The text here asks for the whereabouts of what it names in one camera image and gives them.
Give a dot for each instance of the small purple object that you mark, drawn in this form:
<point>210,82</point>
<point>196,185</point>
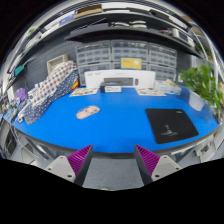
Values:
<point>21,94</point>

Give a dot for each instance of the beige framed crate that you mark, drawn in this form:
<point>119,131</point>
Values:
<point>55,63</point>

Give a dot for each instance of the black mouse pad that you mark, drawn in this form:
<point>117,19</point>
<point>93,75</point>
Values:
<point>171,125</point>

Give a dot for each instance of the long white keyboard box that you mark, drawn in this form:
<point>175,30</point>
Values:
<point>96,78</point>

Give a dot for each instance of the red checked cloth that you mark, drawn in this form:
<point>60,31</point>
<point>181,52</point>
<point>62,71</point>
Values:
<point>56,80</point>

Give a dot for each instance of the printed picture sheet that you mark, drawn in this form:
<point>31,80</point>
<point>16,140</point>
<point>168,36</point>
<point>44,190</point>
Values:
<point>148,92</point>
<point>83,92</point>

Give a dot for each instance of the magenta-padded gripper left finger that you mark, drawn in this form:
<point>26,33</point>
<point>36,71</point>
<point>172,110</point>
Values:
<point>75,163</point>

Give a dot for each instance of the dark wall shelf unit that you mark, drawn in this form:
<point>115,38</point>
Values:
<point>126,31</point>

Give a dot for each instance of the green plant in white pot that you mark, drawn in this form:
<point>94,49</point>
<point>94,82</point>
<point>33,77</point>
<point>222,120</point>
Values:
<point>200,81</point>

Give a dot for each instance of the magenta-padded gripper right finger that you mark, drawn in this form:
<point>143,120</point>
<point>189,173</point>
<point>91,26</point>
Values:
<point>151,163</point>

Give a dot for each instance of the yellow flat box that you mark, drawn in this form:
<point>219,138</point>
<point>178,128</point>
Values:
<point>131,63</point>

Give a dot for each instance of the clear plastic glove box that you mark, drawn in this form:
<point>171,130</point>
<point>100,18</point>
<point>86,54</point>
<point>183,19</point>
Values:
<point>170,88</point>

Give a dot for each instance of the small black labelled box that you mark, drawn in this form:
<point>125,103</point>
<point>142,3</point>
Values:
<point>110,88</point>

